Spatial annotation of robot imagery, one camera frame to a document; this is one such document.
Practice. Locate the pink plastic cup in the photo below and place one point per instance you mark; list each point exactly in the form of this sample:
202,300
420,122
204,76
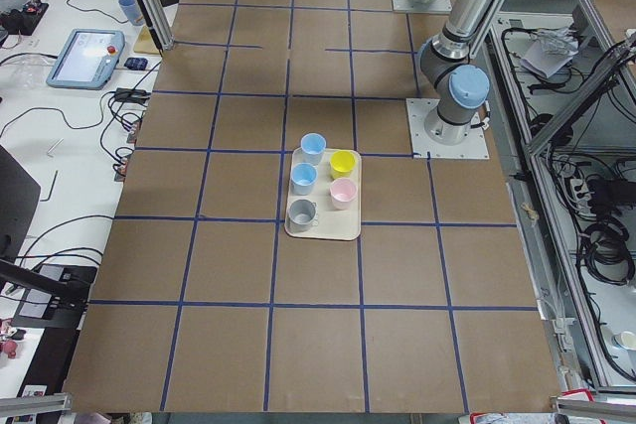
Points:
343,192

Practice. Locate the black monitor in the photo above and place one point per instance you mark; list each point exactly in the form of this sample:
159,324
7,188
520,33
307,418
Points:
20,195

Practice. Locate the blue cup on desk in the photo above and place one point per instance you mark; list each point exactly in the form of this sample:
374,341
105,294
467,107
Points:
131,11

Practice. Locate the near light blue cup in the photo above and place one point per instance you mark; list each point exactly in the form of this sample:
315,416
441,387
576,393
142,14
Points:
303,178

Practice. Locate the wooden cup stand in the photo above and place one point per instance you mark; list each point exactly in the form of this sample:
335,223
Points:
145,43

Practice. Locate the near blue teach pendant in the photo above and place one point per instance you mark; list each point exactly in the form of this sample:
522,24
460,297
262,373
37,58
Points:
87,60

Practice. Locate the yellow plastic cup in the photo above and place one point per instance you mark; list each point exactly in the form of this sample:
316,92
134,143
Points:
342,164

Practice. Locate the far light blue cup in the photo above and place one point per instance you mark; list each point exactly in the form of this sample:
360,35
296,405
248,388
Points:
312,146

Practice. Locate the crumpled white paper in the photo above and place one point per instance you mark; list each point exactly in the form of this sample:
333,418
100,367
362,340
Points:
550,51

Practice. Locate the light blue cup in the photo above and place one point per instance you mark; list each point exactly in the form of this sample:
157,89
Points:
312,146
303,178

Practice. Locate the grey plastic cup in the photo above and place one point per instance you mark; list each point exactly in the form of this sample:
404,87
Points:
302,215

